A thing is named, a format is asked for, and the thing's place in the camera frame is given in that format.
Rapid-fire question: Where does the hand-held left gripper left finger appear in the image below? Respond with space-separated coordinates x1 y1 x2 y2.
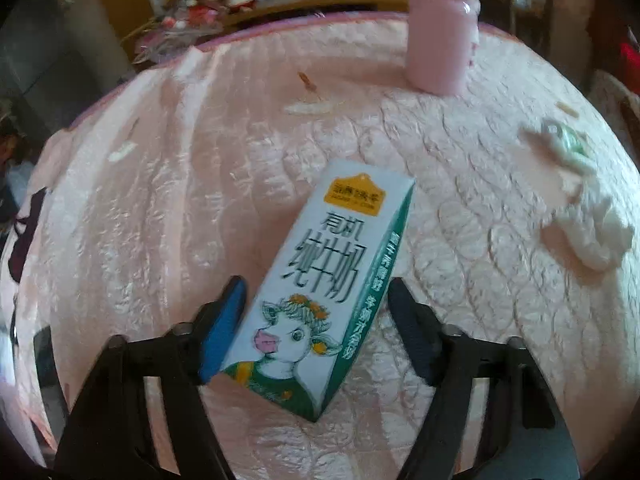
54 275 248 480

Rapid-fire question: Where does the pink bottle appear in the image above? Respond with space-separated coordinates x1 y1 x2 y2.
404 0 482 96

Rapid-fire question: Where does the pile of colourful clutter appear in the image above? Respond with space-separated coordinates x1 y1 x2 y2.
132 0 261 61

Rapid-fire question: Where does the white green milk carton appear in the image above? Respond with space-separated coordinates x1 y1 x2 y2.
220 159 417 422

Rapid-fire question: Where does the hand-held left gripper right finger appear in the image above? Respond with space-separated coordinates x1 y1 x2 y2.
387 278 583 480

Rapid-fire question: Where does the green white crumpled wrapper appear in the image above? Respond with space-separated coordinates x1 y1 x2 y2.
520 119 598 176

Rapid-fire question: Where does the black phone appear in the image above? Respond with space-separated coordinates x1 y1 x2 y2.
31 325 68 423

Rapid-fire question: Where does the pink quilted table cloth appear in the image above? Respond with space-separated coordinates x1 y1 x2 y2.
0 10 640 480

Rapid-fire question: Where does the wooden bench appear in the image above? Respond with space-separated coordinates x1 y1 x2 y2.
220 0 416 31

